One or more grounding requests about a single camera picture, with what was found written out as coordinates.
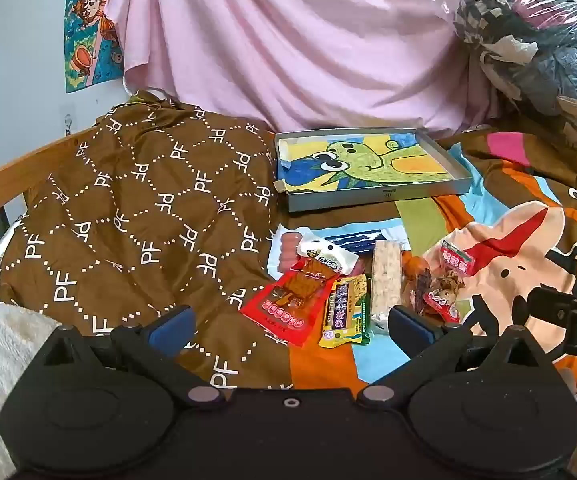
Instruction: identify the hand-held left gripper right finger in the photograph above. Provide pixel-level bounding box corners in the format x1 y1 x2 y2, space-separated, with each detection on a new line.
355 305 551 408

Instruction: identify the red snack packet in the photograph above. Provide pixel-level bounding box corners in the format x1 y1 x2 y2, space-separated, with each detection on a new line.
241 257 341 348

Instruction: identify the cartoon wall poster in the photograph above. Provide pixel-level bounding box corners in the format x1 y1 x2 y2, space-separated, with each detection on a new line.
64 0 126 93

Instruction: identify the pink cloth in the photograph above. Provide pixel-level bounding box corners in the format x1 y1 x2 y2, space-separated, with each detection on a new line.
106 0 509 138

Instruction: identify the grey tray with cartoon drawing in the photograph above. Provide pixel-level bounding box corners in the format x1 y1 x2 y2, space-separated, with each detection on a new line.
273 127 471 213

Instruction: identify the plastic bag of clothes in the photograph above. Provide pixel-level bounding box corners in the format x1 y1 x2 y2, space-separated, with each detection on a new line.
453 0 577 146

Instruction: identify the clear packet with red label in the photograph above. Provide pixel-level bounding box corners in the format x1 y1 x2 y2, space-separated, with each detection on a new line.
408 272 464 322
435 240 478 293

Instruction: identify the orange snack packet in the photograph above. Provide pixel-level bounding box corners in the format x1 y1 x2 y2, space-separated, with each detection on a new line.
399 252 431 311

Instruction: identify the green yellow snack packet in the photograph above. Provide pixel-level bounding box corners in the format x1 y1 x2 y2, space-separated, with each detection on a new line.
317 274 373 350

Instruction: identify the sausage packet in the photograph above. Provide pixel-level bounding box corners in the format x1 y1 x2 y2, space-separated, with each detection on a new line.
267 226 319 281

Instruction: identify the rice cracker bar packet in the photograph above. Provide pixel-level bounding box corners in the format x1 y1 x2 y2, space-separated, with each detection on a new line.
371 240 403 336

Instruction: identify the colourful cartoon bedsheet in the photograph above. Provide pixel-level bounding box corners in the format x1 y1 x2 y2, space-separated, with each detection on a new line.
268 127 577 431

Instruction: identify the brown patterned blanket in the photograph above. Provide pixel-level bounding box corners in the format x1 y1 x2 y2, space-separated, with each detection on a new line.
0 91 299 391

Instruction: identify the dark blue packet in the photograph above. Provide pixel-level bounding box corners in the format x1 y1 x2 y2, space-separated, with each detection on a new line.
325 230 409 253

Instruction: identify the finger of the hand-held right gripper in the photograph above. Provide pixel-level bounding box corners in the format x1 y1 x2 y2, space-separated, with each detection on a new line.
527 286 577 321

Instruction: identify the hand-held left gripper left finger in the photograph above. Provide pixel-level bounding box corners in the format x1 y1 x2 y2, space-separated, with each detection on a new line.
31 305 226 408

